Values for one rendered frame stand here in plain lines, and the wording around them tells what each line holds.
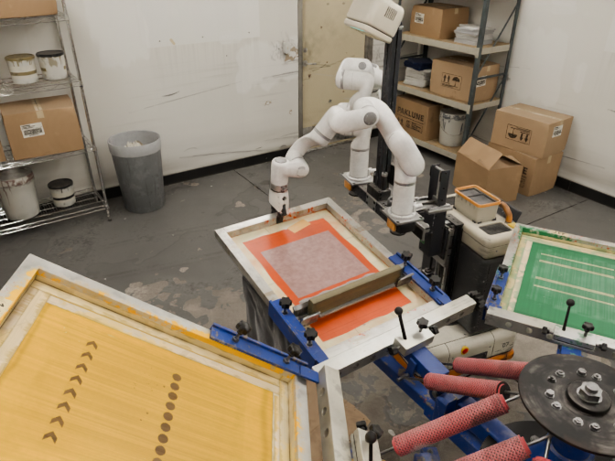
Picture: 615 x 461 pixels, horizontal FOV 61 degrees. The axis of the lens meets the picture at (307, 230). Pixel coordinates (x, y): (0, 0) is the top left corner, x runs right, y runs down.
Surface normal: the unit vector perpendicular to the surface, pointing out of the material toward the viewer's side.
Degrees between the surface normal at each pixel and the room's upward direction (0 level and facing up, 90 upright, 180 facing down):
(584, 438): 0
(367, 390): 0
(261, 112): 90
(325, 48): 90
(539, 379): 0
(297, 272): 9
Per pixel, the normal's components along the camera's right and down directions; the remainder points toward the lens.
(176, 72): 0.54, 0.41
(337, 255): 0.09, -0.80
